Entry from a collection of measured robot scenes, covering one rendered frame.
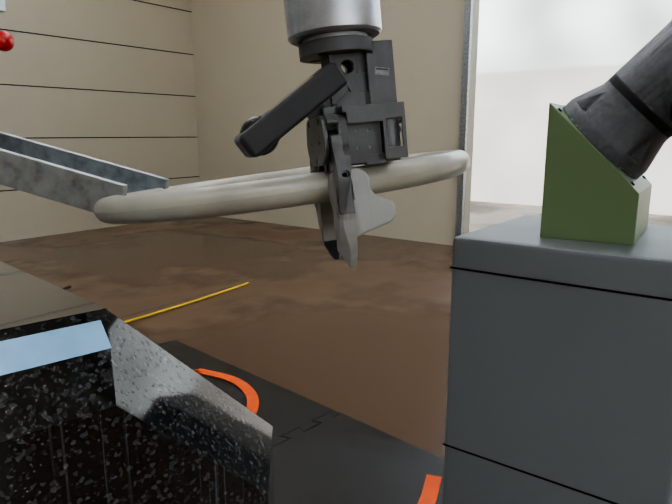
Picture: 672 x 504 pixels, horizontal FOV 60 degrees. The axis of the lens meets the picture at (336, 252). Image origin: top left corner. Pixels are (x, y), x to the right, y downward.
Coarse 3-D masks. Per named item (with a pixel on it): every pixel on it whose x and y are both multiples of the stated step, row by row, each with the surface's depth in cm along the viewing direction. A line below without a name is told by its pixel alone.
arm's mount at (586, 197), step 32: (576, 128) 102; (576, 160) 102; (608, 160) 101; (544, 192) 106; (576, 192) 103; (608, 192) 100; (640, 192) 100; (544, 224) 107; (576, 224) 104; (608, 224) 101; (640, 224) 105
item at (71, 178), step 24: (0, 144) 96; (24, 144) 95; (0, 168) 83; (24, 168) 82; (48, 168) 81; (72, 168) 93; (96, 168) 92; (120, 168) 91; (48, 192) 82; (72, 192) 81; (96, 192) 80; (120, 192) 79
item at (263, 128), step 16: (320, 80) 53; (336, 80) 54; (288, 96) 53; (304, 96) 53; (320, 96) 53; (272, 112) 52; (288, 112) 53; (304, 112) 53; (256, 128) 52; (272, 128) 53; (288, 128) 53; (240, 144) 53; (256, 144) 52; (272, 144) 53
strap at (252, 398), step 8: (200, 368) 258; (216, 376) 250; (224, 376) 250; (232, 376) 250; (240, 384) 242; (248, 384) 242; (248, 392) 234; (248, 400) 227; (256, 400) 227; (248, 408) 221; (256, 408) 221; (432, 480) 175; (440, 480) 175; (424, 488) 171; (432, 488) 171; (424, 496) 167; (432, 496) 167
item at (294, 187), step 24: (360, 168) 57; (384, 168) 58; (408, 168) 60; (432, 168) 62; (456, 168) 66; (144, 192) 86; (168, 192) 58; (192, 192) 57; (216, 192) 56; (240, 192) 55; (264, 192) 55; (288, 192) 55; (312, 192) 56; (96, 216) 69; (120, 216) 62; (144, 216) 59; (168, 216) 58; (192, 216) 57; (216, 216) 57
